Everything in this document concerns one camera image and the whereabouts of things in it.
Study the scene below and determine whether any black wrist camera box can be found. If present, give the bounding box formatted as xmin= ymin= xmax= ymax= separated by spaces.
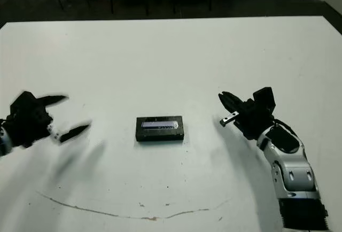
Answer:
xmin=10 ymin=91 xmax=37 ymax=110
xmin=252 ymin=87 xmax=276 ymax=111

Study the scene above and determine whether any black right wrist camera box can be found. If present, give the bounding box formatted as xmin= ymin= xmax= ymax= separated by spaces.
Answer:
xmin=252 ymin=87 xmax=276 ymax=111

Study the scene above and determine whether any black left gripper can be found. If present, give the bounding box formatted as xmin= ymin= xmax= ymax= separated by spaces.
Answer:
xmin=5 ymin=94 xmax=94 ymax=149

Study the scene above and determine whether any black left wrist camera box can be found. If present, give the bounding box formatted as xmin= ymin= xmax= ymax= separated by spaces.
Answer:
xmin=10 ymin=91 xmax=37 ymax=110

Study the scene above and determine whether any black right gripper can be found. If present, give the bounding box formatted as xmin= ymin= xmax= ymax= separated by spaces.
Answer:
xmin=217 ymin=91 xmax=276 ymax=141

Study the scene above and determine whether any black box lid silver print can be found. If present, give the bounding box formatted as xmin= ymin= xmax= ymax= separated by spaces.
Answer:
xmin=135 ymin=114 xmax=185 ymax=143

